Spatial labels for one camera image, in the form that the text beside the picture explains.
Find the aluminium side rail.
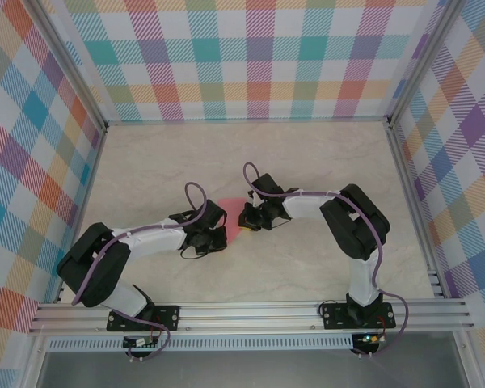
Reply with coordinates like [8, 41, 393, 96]
[386, 123, 446, 300]
[55, 124, 109, 304]

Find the black labelled control box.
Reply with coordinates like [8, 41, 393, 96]
[123, 335, 159, 349]

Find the small green-lit circuit board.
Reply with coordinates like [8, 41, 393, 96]
[356, 333, 388, 346]

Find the wide aluminium mounting rail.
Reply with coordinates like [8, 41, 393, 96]
[27, 297, 476, 335]

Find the slotted grey cable duct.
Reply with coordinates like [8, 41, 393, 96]
[47, 334, 355, 352]

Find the aluminium frame post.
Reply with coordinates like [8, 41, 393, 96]
[31, 0, 109, 133]
[386, 0, 462, 130]

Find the pink cloth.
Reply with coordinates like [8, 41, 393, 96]
[217, 196, 248, 246]

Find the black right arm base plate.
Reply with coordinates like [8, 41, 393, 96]
[320, 301, 396, 331]

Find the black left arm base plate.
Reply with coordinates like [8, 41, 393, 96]
[107, 303, 181, 333]

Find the thin aluminium frame bar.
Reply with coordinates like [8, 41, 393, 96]
[103, 116, 392, 125]

